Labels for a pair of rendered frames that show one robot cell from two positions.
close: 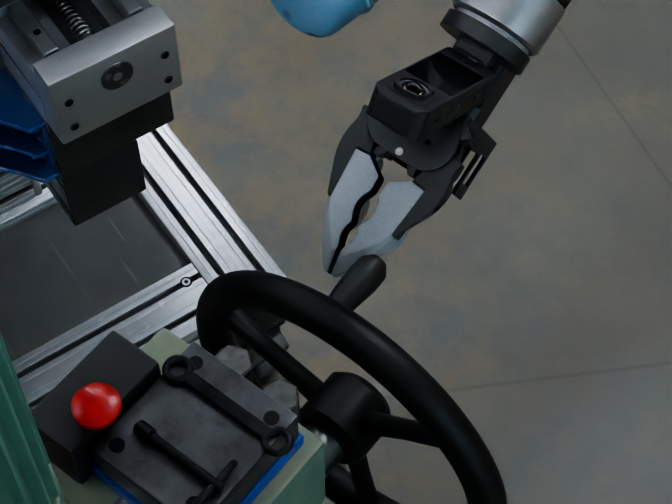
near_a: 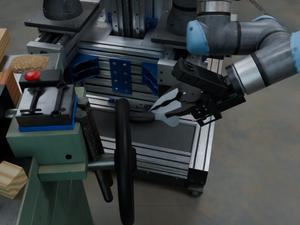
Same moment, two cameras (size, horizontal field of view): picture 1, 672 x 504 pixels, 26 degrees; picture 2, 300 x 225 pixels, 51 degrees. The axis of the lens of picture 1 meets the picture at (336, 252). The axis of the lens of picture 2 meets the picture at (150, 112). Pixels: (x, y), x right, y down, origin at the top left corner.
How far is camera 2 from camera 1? 0.61 m
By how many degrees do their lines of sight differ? 32
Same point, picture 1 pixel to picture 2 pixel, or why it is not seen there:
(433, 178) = (185, 104)
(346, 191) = (165, 97)
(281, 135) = (246, 152)
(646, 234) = not seen: outside the picture
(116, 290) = (172, 147)
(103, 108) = (170, 80)
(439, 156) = (191, 99)
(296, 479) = (62, 136)
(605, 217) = not seen: outside the picture
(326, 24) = (189, 46)
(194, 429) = (46, 98)
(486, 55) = (230, 82)
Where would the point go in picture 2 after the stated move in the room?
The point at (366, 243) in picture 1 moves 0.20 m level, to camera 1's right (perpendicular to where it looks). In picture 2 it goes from (157, 112) to (232, 168)
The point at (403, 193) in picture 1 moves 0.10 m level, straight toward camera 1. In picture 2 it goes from (176, 104) to (138, 125)
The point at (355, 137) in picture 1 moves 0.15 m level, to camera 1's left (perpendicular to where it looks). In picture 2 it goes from (179, 85) to (135, 56)
